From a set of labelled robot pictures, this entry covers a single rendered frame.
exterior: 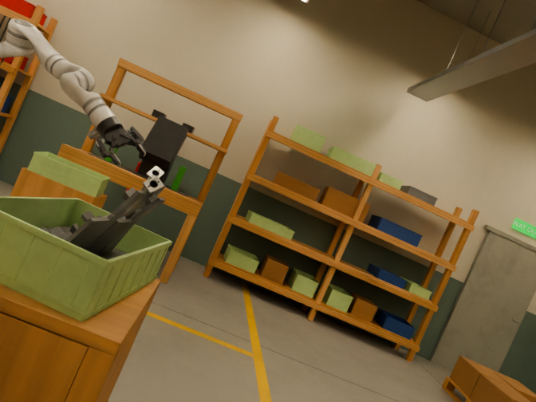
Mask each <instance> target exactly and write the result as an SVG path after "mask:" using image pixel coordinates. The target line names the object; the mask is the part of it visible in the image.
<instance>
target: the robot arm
mask: <svg viewBox="0 0 536 402"><path fill-rule="evenodd" d="M34 50H35V52H36V54H37V57H38V59H39V61H40V62H41V64H42V66H43V67H44V68H45V69H46V70H47V71H48V72H49V73H50V74H52V75H53V76H54V77H55V78H57V79H58V80H60V85H61V88H62V90H63V91H64V93H65V94H66V95H67V96H68V97H70V98H71V99H72V100H73V101H75V102H76V103H77V104H78V105H80V106H81V107H82V108H83V110H84V111H85V113H86V114H87V116H88V117H89V119H90V120H91V122H92V124H93V126H94V127H95V128H94V129H93V130H91V131H90V132H89V133H88V137H89V139H90V140H91V139H95V138H97V137H100V136H101V137H102V138H103V139H100V138H97V141H96V146H97V148H98V150H99V152H100V153H101V155H102V157H103V158H106V157H109V158H111V160H112V161H113V163H114V164H115V165H117V166H118V167H119V166H121V164H122V163H121V161H120V159H119V158H118V156H117V155H116V153H115V154H114V150H115V148H120V147H122V146H125V145H126V144H127V145H132V146H134V147H136V149H137V150H138V152H139V153H140V154H141V155H142V156H145V155H146V150H145V149H144V147H143V146H142V143H143V141H144V138H143V137H142V135H141V134H139V133H138V131H137V130H136V129H135V128H134V127H133V126H132V127H131V128H130V129H129V130H125V129H124V128H123V125H122V124H121V122H120V121H119V120H118V119H117V117H116V115H115V114H114V113H113V111H112V110H111V109H110V108H109V107H108V106H107V105H106V103H105V102H104V100H103V99H102V97H101V96H100V95H99V94H98V93H93V92H90V91H92V90H93V89H94V87H95V80H94V78H93V75H92V74H91V73H90V72H89V71H88V70H86V69H84V68H82V67H80V66H78V65H75V64H73V63H71V62H69V61H67V60H66V59H65V58H64V57H63V56H61V55H60V54H59V53H58V52H57V51H56V50H55V49H54V48H53V47H52V46H51V44H49V43H48V41H47V40H46V39H45V37H44V36H43V35H42V34H41V32H40V31H39V30H38V29H37V28H36V27H35V26H34V25H33V24H31V23H29V22H27V21H25V20H21V19H16V18H15V19H11V20H10V21H9V23H8V26H7V31H6V39H5V41H4V42H0V58H5V57H21V56H27V55H30V54H32V53H33V52H34ZM129 134H130V135H129ZM132 136H133V137H132ZM134 138H135V139H134ZM128 140H130V141H128ZM104 143H106V144H108V145H110V146H109V151H108V152H107V150H106V148H105V146H104Z"/></svg>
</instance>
